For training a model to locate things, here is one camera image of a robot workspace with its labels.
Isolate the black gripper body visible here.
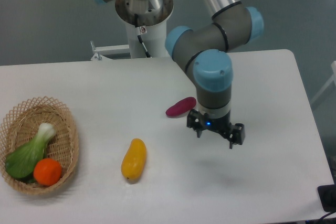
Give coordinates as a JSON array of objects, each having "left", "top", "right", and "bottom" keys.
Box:
[{"left": 199, "top": 109, "right": 232, "bottom": 136}]

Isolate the orange toy fruit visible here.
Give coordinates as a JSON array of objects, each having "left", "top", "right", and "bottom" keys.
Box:
[{"left": 33, "top": 158, "right": 62, "bottom": 186}]

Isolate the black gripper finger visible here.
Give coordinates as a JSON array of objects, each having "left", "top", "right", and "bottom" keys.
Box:
[
  {"left": 186, "top": 109, "right": 204, "bottom": 138},
  {"left": 222, "top": 123, "right": 245, "bottom": 149}
]

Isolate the woven wicker basket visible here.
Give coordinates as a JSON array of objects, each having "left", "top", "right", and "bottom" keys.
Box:
[{"left": 1, "top": 97, "right": 79, "bottom": 195}]

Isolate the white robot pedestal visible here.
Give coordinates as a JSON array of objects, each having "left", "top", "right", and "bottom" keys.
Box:
[{"left": 90, "top": 0, "right": 174, "bottom": 61}]

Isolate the black device at edge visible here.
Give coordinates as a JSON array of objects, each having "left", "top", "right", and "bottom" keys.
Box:
[{"left": 317, "top": 184, "right": 335, "bottom": 212}]

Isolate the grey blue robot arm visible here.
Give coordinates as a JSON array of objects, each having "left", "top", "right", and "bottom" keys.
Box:
[{"left": 95, "top": 0, "right": 264, "bottom": 145}]

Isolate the green bok choy toy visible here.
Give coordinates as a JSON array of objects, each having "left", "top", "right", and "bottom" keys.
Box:
[{"left": 5, "top": 123, "right": 56, "bottom": 180}]

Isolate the purple sweet potato toy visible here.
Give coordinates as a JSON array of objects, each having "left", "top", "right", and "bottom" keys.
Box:
[{"left": 165, "top": 97, "right": 196, "bottom": 118}]

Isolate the yellow mango toy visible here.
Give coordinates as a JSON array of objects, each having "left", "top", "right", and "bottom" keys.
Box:
[{"left": 121, "top": 138, "right": 147, "bottom": 181}]

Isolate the white frame at right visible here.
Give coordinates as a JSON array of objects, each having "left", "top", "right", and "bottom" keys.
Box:
[{"left": 310, "top": 61, "right": 335, "bottom": 110}]

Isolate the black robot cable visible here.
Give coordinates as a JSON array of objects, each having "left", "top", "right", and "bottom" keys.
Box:
[{"left": 134, "top": 13, "right": 152, "bottom": 58}]

